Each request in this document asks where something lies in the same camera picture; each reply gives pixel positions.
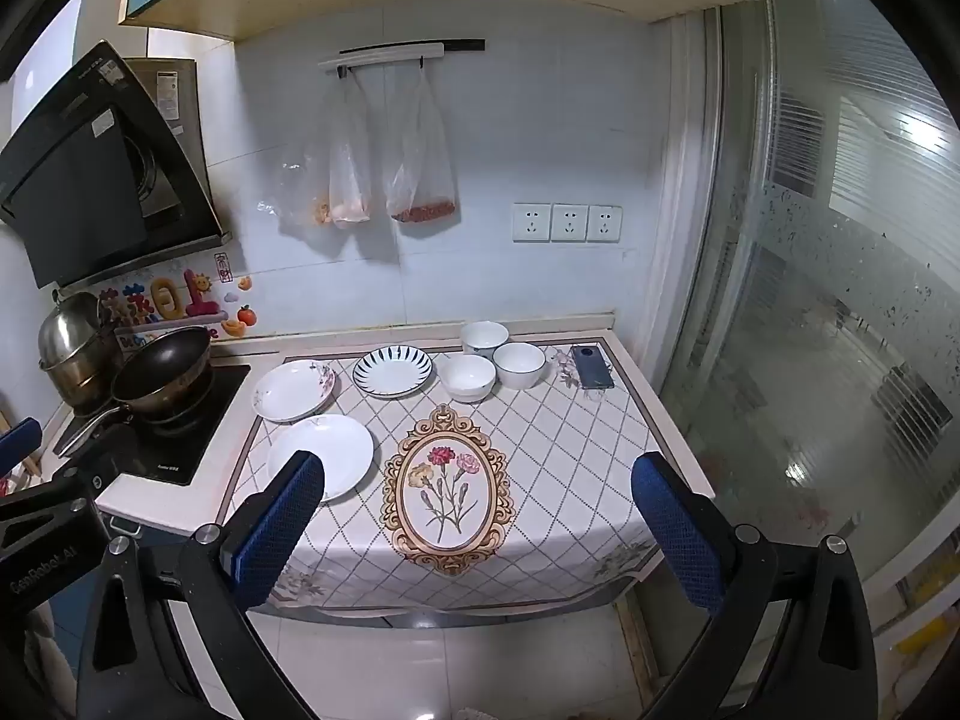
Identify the floral diamond-pattern tablecloth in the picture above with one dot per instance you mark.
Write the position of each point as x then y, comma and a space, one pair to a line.
555, 465

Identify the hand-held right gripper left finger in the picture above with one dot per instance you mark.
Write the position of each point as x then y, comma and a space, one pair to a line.
279, 532

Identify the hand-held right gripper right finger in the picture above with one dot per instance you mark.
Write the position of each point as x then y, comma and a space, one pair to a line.
675, 540

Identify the blue smartphone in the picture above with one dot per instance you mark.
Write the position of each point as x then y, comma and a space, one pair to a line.
592, 369

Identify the white bowl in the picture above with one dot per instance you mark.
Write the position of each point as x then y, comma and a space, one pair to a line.
468, 381
484, 334
520, 367

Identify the stainless steel pot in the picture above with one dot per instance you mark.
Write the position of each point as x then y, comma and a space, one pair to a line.
71, 345

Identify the black induction cooktop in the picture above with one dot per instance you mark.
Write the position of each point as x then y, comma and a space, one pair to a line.
172, 450

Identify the floral white plate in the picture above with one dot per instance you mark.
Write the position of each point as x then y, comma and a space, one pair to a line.
292, 392

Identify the white wall hook rail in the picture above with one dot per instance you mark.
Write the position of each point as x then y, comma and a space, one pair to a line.
382, 58

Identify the plain white plate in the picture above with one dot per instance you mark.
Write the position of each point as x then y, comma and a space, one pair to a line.
337, 450

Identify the white wall socket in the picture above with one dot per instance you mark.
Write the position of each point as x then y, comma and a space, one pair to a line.
604, 223
532, 223
570, 223

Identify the clear plastic bag red contents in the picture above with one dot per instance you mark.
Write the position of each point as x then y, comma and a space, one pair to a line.
421, 180

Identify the colourful cartoon wall stickers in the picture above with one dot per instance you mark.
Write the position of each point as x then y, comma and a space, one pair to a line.
195, 300

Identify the black range hood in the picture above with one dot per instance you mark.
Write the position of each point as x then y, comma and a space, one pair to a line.
75, 187

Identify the blue striped white plate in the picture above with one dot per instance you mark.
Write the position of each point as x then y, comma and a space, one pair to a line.
392, 373

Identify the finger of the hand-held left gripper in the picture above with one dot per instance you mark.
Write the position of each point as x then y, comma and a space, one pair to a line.
16, 444
90, 484

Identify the black frying pan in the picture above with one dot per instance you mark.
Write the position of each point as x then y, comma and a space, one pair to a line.
165, 371

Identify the black wall strip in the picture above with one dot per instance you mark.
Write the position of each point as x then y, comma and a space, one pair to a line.
465, 45

